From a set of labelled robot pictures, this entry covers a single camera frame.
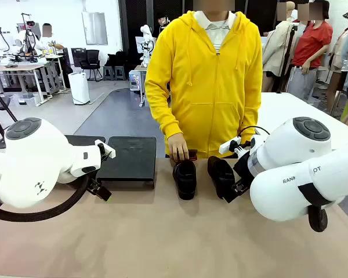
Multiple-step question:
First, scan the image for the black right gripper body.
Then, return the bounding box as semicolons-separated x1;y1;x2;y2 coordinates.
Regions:
233;150;260;191

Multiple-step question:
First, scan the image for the black leather shoe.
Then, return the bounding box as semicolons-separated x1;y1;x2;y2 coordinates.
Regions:
172;150;198;201
207;155;237;200

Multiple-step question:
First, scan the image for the person's right forearm yellow sleeve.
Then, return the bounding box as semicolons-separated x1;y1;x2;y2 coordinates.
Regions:
150;92;184;138

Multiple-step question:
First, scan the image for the person's left forearm yellow sleeve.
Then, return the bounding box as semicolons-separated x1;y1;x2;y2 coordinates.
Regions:
236;95;263;140

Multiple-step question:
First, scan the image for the black shoe stand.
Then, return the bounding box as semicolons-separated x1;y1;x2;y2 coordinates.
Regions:
96;136;157;191
64;134;107;145

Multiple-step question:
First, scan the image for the person's right hand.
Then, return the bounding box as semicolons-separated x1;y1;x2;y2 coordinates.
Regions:
167;133;190;162

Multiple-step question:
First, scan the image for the white octagonal table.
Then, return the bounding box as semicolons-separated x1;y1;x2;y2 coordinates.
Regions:
256;92;348;137

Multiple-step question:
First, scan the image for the person in yellow hoodie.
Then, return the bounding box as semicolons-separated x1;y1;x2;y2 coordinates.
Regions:
144;10;263;159

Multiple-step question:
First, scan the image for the white air purifier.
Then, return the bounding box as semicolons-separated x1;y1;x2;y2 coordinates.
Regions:
68;72;90;105

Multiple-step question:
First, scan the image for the lit computer case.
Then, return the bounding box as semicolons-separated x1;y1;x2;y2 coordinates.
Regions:
129;69;147;92

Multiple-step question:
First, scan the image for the clear plastic storage bin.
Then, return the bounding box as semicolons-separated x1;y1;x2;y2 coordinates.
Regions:
13;92;40;107

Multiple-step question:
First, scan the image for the mannequin in beige coat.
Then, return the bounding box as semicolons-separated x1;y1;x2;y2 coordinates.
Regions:
262;1;298;93

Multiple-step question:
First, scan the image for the black office chair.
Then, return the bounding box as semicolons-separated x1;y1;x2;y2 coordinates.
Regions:
79;49;104;82

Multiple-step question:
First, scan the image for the black bag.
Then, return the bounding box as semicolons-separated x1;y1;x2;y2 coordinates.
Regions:
106;49;128;68

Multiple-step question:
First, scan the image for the black monitor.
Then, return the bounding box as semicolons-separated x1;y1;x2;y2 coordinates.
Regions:
71;47;87;67

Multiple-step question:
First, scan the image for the mannequin in red t-shirt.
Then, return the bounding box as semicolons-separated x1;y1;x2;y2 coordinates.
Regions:
287;0;334;102

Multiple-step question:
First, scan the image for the white lab desk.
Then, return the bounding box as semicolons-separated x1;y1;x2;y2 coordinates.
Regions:
0;54;65;105

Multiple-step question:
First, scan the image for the mannequin with bucket hat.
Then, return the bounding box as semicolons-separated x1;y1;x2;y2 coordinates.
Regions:
326;5;348;116

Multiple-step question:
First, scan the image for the seated person white shirt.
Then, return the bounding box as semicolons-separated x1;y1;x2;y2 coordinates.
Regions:
34;23;74;85

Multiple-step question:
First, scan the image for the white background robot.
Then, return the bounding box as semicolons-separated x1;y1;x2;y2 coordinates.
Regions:
139;24;155;69

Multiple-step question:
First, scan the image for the background person in black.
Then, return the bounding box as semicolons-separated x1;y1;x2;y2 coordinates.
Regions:
157;13;171;32

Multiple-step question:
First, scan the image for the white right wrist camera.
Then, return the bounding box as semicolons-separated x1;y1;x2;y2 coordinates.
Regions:
219;138;241;155

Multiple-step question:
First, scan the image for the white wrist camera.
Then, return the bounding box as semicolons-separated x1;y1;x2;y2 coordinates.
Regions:
94;139;117;159
219;138;241;155

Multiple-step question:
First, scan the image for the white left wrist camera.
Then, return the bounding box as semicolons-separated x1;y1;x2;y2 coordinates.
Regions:
94;139;117;159

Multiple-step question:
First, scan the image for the thin black camera cable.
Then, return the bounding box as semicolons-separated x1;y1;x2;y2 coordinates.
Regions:
237;126;271;145

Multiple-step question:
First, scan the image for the thick black left arm hose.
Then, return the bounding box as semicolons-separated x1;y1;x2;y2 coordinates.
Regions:
0;173;90;223

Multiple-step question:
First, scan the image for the black tripod with camera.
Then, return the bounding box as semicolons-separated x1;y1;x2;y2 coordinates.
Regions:
278;24;298;94

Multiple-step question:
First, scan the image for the grey wall panel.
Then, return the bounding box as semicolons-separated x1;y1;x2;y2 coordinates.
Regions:
81;11;108;46

